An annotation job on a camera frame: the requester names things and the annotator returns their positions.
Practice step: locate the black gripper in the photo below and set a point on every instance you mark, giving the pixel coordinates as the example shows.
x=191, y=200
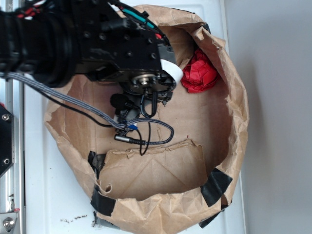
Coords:
x=120, y=44

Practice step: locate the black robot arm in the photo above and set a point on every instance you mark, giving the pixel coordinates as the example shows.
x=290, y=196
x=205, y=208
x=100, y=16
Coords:
x=42, y=38

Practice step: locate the crumpled red paper ball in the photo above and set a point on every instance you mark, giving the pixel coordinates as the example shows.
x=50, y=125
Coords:
x=199, y=74

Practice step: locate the brown paper bag tray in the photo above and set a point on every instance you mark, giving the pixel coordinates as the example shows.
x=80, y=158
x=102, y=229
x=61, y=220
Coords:
x=159, y=192

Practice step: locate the black tape right piece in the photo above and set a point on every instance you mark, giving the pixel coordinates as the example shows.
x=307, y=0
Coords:
x=215, y=186

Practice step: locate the black tape piece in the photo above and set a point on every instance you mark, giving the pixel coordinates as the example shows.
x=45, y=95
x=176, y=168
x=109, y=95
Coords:
x=96, y=161
x=101, y=203
x=215, y=186

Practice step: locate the black tape inner left piece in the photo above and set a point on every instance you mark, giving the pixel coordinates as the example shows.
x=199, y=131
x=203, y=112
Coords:
x=96, y=161

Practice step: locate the white plastic lid board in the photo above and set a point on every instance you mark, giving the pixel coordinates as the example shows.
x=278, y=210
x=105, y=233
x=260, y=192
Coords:
x=56, y=203

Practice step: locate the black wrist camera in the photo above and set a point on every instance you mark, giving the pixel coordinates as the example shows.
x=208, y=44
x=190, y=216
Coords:
x=126, y=110

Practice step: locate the aluminium extrusion rail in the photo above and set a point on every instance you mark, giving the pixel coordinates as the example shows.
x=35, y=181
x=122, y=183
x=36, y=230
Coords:
x=12, y=194

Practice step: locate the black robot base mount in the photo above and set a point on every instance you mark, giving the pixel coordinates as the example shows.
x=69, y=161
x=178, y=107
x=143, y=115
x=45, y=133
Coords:
x=6, y=140

